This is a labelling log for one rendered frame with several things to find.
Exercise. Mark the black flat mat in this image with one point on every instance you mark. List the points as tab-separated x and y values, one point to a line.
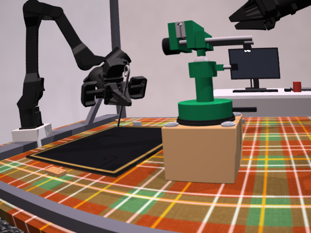
109	152

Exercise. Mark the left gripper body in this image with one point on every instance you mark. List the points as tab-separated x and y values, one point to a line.
280	8

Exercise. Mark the grey metal post with diagonal brace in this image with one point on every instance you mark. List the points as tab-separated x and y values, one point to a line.
115	41

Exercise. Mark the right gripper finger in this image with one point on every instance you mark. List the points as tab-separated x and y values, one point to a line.
127	90
113	96

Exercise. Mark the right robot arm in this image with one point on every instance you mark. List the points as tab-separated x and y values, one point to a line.
33	86

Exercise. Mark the green bench vise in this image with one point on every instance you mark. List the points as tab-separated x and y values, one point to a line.
205	107

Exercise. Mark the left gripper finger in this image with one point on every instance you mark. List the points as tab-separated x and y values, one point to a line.
250	11
250	25

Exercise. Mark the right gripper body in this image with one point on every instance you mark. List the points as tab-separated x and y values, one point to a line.
89	93

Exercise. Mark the black rubber ring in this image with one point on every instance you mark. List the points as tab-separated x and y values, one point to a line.
202	123

